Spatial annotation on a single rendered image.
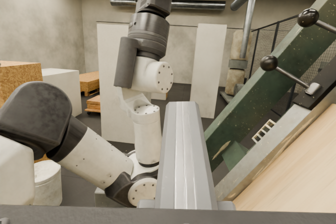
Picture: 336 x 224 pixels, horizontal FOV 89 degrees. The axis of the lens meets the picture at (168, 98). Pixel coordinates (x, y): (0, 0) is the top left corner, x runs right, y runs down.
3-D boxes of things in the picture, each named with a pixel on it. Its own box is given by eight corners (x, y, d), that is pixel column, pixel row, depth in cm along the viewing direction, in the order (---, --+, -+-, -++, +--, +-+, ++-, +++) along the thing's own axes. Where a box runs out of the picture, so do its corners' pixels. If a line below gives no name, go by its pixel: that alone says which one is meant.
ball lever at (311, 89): (308, 100, 38) (255, 67, 43) (321, 86, 38) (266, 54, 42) (314, 99, 35) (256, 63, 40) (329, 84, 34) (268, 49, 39)
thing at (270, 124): (259, 144, 47) (251, 138, 47) (277, 125, 46) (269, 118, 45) (267, 152, 43) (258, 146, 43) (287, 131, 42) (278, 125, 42)
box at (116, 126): (122, 119, 365) (121, 31, 319) (150, 122, 359) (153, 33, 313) (101, 139, 278) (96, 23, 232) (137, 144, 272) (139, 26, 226)
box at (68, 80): (55, 110, 390) (50, 68, 366) (82, 113, 384) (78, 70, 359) (11, 128, 294) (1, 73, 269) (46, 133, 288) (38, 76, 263)
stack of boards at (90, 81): (97, 80, 758) (97, 70, 747) (120, 82, 748) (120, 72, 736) (56, 93, 522) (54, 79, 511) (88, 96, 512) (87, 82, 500)
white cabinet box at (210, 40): (189, 108, 466) (197, 27, 412) (210, 110, 460) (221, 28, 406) (189, 116, 408) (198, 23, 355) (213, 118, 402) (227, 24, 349)
